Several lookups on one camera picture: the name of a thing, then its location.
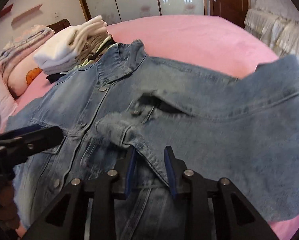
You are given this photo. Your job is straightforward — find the blue denim jacket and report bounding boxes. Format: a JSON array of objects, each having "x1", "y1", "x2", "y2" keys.
[{"x1": 5, "y1": 39, "x2": 299, "y2": 240}]

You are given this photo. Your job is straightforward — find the pink flower bolster pillow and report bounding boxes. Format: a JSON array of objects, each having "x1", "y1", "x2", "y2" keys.
[{"x1": 7, "y1": 50, "x2": 43, "y2": 99}]

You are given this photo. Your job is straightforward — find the white folded fluffy garment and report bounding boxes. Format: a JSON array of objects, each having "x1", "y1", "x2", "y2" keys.
[{"x1": 33, "y1": 15, "x2": 107, "y2": 75}]

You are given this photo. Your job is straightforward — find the green white folded garment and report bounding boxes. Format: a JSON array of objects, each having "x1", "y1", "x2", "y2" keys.
[{"x1": 71, "y1": 35, "x2": 116, "y2": 71}]

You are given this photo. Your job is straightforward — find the grey folded garment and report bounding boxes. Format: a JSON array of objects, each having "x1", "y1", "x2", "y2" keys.
[{"x1": 40, "y1": 33, "x2": 112, "y2": 75}]

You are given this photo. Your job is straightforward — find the dark wooden headboard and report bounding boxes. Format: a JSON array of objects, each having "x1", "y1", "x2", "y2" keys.
[{"x1": 47, "y1": 19, "x2": 71, "y2": 34}]

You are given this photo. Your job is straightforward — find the pink plush bed blanket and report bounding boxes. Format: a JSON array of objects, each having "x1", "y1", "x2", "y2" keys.
[{"x1": 12, "y1": 15, "x2": 299, "y2": 240}]

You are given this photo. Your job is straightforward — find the white lace covered furniture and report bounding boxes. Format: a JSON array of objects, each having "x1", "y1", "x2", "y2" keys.
[{"x1": 244, "y1": 0, "x2": 299, "y2": 63}]

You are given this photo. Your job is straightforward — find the pink wall shelf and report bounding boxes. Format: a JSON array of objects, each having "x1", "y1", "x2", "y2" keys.
[{"x1": 11, "y1": 3, "x2": 43, "y2": 26}]

